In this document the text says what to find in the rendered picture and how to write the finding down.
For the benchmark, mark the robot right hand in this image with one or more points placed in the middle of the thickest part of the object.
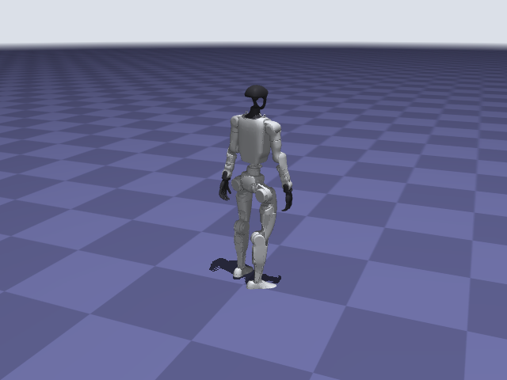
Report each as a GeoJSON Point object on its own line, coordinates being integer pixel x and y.
{"type": "Point", "coordinates": [288, 197]}

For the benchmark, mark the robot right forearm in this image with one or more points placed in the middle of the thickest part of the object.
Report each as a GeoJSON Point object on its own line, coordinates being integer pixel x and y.
{"type": "Point", "coordinates": [282, 168]}

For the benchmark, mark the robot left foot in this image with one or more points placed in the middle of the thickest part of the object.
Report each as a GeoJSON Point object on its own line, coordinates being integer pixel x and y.
{"type": "Point", "coordinates": [238, 272]}

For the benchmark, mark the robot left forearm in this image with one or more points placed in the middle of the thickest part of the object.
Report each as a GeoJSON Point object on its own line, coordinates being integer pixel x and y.
{"type": "Point", "coordinates": [229, 166]}

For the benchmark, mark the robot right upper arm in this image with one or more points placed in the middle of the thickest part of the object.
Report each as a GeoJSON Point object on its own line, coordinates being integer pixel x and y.
{"type": "Point", "coordinates": [273, 129]}

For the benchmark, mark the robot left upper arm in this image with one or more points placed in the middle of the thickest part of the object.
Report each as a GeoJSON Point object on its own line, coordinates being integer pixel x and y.
{"type": "Point", "coordinates": [233, 147]}

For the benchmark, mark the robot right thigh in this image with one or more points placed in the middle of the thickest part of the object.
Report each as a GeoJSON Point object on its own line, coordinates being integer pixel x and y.
{"type": "Point", "coordinates": [267, 197]}

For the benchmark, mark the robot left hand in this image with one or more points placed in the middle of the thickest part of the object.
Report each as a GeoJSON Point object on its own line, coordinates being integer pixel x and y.
{"type": "Point", "coordinates": [224, 187]}

